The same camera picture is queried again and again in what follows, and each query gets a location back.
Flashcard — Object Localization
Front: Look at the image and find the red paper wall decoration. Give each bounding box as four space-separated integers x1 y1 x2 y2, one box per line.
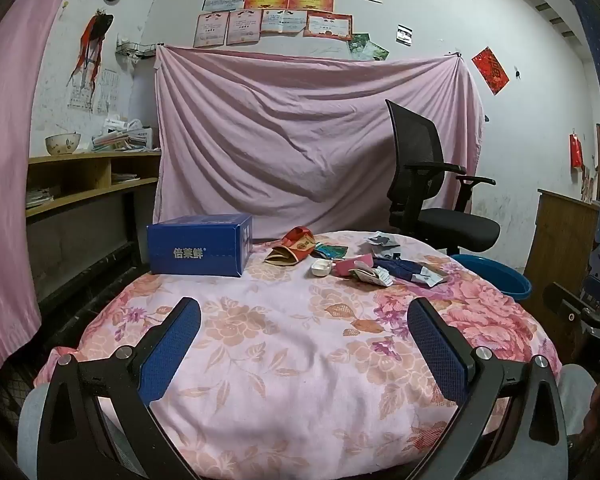
471 46 511 96

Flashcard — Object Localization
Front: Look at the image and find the metal wire wall rack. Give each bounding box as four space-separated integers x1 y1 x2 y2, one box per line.
115 35 158 63

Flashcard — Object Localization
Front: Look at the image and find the pink wrapper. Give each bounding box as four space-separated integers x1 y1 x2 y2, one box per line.
334 254 374 277

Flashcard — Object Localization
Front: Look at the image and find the paper wall calendar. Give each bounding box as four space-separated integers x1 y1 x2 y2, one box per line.
69 69 118 115

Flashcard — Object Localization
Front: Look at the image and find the person's right leg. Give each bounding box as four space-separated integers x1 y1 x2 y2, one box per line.
555 364 600 441

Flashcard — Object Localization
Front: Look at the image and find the green banknote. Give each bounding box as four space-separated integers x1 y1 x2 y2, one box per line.
350 266 393 287

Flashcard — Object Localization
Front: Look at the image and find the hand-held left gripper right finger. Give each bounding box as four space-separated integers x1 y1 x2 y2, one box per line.
406 296 571 480

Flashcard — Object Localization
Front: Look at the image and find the red and gold packet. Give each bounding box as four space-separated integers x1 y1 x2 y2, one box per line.
283 226 316 261

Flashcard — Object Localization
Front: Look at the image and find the stack of books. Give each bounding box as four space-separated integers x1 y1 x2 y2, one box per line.
26 187 61 209

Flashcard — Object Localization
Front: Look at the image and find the hanging pink bed sheet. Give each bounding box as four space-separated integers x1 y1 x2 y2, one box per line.
152 44 485 241

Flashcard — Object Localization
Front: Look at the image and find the group of wall certificates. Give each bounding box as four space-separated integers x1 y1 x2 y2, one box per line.
194 0 383 50

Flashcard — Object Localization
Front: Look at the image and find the small white sachet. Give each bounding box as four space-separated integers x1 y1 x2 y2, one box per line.
412 267 448 287

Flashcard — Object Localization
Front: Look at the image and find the white patterned bowl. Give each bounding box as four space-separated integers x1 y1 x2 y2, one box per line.
45 132 82 156

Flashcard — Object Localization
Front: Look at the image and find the pink curtain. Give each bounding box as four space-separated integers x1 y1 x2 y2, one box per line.
0 0 88 386

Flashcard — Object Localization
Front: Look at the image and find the red hanging ornament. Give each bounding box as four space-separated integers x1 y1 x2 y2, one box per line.
569 130 585 170

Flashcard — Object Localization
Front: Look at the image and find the blue cardboard box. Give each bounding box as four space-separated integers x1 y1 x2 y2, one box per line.
146 214 254 277

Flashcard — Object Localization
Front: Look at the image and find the red tassel wall ornament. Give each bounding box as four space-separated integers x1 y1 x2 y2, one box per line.
66 10 115 92

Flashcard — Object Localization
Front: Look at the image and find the black mesh office chair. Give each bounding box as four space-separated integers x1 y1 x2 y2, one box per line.
385 99 502 257

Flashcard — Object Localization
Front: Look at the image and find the floral pink blanket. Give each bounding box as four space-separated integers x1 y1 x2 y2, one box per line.
32 230 563 480

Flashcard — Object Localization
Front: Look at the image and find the dark blue wrapper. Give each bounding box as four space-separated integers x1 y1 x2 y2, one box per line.
372 256 423 282

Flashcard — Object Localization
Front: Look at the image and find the blue plastic basin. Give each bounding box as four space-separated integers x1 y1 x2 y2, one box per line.
450 254 532 303

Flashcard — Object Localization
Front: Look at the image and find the wooden shelf desk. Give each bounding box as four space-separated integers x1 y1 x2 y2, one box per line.
26 150 162 266

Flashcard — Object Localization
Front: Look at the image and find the pile of papers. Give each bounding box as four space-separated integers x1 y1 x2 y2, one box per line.
91 117 162 152

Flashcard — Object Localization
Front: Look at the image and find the wooden cabinet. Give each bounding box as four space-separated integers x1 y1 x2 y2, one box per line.
525 189 600 341

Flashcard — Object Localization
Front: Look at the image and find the green shiny wrapper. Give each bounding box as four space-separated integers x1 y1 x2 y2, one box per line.
312 242 348 261

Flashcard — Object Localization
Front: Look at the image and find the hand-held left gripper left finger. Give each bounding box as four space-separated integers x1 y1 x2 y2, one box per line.
32 296 202 480

